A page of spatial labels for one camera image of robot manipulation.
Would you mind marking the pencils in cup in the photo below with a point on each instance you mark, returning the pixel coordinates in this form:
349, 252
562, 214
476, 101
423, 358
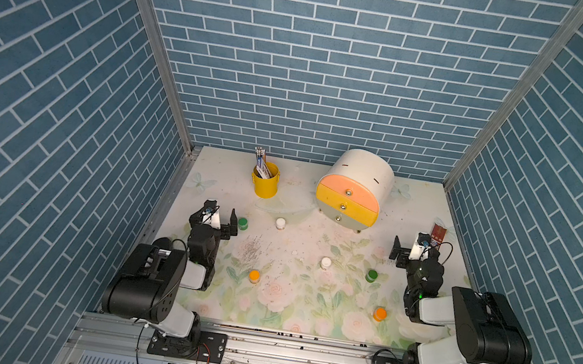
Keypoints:
261, 168

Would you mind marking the white round drawer cabinet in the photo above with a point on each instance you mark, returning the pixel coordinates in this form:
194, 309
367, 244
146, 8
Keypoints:
367, 169

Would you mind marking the green paint can left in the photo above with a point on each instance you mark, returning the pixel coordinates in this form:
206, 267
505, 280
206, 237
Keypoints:
243, 224

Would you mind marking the pink orange top drawer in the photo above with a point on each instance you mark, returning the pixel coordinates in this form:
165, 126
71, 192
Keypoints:
352, 190

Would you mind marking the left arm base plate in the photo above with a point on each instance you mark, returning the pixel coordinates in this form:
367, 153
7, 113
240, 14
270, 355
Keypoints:
203, 347

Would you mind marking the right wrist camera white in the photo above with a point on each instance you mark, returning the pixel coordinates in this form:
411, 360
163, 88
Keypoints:
420, 248

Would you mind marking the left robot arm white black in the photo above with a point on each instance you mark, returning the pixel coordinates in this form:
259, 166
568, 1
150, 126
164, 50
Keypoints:
145, 287

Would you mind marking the floral table mat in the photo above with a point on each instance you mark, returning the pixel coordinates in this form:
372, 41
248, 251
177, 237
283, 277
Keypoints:
294, 294

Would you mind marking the green paint can right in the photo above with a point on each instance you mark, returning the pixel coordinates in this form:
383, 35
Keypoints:
371, 276

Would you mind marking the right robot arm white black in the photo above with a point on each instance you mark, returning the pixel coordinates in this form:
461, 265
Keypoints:
487, 330

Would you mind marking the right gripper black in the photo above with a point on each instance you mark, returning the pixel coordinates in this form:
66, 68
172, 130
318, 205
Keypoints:
403, 257

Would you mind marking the yellow drawer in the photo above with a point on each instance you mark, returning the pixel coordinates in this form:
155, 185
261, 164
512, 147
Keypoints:
327, 195

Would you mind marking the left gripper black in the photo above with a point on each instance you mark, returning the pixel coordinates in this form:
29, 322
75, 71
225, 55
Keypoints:
224, 231

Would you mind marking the yellow pencil cup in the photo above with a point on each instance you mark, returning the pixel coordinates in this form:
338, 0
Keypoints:
266, 188

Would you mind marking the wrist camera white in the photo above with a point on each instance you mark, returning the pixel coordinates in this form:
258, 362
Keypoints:
211, 217
420, 248

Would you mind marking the red small box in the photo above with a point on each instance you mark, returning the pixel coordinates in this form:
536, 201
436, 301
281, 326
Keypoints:
438, 234

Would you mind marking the white paint can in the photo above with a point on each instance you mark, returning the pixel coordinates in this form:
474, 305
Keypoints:
280, 223
326, 263

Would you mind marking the grey bottom drawer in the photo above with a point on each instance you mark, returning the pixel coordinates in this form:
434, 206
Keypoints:
355, 217

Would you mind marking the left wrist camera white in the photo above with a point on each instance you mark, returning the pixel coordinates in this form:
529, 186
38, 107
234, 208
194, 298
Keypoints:
211, 217

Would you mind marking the orange paint can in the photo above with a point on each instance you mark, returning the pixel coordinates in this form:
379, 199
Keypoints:
379, 314
254, 276

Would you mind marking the green paint can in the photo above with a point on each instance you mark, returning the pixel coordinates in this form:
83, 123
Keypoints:
243, 224
371, 276

